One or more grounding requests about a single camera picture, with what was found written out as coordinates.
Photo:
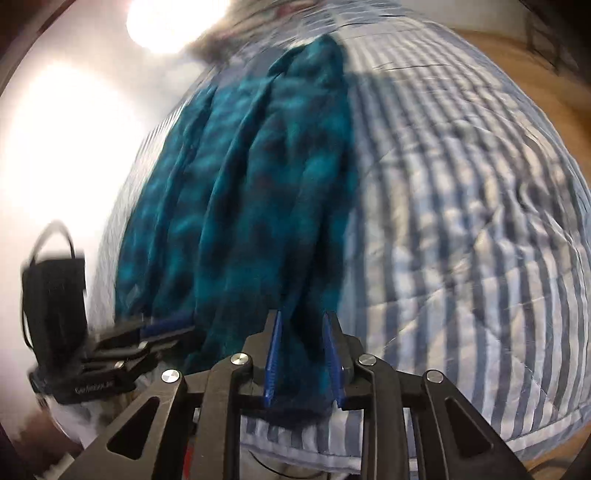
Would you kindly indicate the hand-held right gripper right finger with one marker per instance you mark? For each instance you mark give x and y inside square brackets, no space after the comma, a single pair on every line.
[333,360]

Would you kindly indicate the blue white striped blanket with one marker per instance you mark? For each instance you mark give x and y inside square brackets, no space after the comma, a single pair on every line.
[461,230]

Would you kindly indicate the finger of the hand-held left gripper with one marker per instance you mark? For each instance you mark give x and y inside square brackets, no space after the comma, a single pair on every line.
[161,346]
[161,325]

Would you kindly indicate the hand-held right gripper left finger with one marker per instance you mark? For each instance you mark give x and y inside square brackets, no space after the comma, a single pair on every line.
[273,355]

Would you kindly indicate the teal plaid fleece jacket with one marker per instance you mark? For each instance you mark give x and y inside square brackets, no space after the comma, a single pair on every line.
[258,184]

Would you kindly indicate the folded floral quilt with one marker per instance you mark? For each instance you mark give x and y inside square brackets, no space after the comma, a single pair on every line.
[240,37]

